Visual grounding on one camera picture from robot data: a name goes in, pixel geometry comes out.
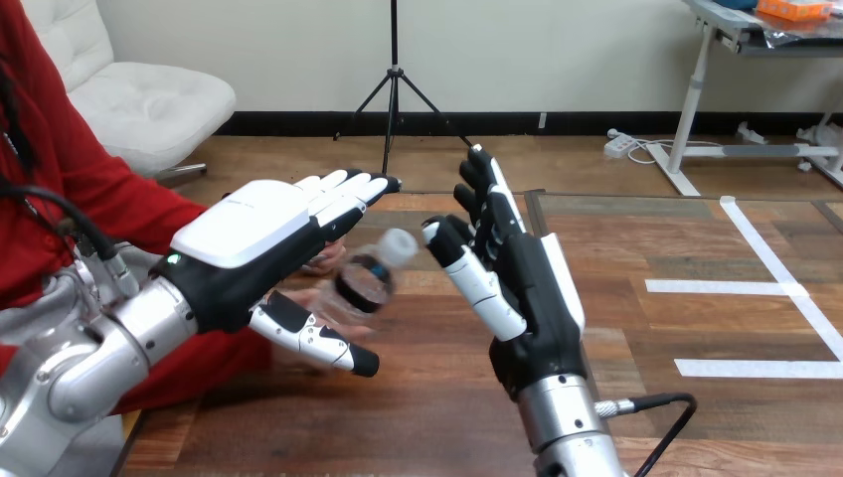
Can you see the orange thing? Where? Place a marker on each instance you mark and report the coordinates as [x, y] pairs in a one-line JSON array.
[[793, 8]]

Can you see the white desk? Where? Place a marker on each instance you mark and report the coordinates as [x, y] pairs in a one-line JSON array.
[[691, 99]]

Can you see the person's body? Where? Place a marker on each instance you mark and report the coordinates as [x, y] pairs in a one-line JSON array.
[[59, 138]]

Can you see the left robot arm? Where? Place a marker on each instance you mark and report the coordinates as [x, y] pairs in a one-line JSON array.
[[79, 378]]

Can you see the person's hand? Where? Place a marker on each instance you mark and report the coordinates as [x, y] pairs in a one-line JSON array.
[[326, 260]]

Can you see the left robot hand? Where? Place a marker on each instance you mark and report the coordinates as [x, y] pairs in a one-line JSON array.
[[244, 263]]

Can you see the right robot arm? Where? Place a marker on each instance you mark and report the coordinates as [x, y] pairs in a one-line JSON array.
[[566, 424]]

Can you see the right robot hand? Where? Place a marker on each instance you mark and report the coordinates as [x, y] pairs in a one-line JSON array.
[[533, 309]]

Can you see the white cushioned chair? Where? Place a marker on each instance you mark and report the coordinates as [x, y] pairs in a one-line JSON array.
[[145, 105]]

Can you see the white power strip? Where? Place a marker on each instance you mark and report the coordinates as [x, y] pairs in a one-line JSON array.
[[619, 145]]

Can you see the clear water bottle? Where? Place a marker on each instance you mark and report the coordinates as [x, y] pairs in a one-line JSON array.
[[365, 284]]

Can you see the black tripod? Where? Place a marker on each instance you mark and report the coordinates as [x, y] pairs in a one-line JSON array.
[[393, 85]]

